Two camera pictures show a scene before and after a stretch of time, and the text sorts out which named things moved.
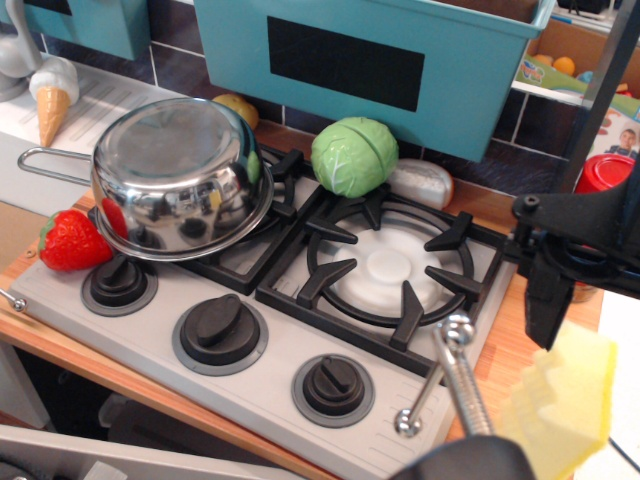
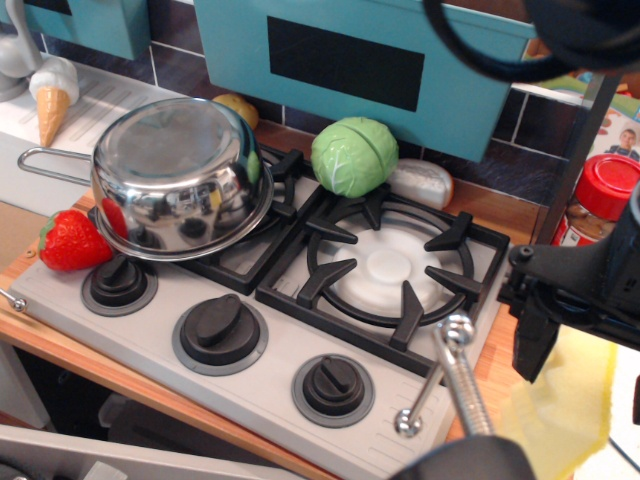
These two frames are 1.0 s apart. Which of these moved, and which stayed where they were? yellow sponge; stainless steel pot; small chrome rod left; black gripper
Moved: black gripper
Stayed: yellow sponge; stainless steel pot; small chrome rod left
